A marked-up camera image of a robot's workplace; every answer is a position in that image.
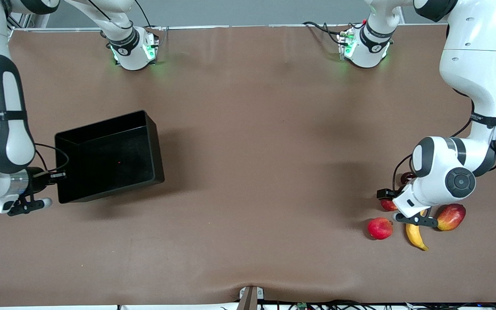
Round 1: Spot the aluminium frame post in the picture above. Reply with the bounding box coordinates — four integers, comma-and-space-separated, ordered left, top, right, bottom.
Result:
7, 12, 51, 31

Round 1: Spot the plain red apple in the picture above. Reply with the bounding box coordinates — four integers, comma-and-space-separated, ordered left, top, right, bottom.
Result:
367, 217, 394, 240

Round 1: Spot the black left base cable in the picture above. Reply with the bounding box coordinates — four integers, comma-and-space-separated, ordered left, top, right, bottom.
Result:
303, 21, 342, 44

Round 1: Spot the black base cable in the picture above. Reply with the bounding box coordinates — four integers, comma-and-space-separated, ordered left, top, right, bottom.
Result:
303, 21, 342, 44
134, 0, 153, 29

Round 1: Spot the black plastic box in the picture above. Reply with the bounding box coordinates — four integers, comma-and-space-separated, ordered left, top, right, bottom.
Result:
54, 110, 165, 204

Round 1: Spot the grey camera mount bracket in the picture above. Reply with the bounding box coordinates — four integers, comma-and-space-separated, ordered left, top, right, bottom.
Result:
237, 285, 265, 310

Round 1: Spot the brown table mat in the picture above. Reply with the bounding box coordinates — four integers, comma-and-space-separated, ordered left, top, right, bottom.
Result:
0, 24, 496, 305

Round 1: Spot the black right base cable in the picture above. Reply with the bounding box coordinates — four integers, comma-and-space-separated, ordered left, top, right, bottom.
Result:
134, 0, 153, 29

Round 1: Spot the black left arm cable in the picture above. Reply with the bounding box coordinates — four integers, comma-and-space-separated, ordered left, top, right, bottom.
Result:
392, 154, 413, 186

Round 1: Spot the yellow banana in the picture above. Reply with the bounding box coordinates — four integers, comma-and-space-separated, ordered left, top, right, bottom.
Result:
405, 209, 430, 251

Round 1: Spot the red yellow mango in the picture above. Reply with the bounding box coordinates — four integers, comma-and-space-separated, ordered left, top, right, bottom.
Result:
435, 204, 466, 232

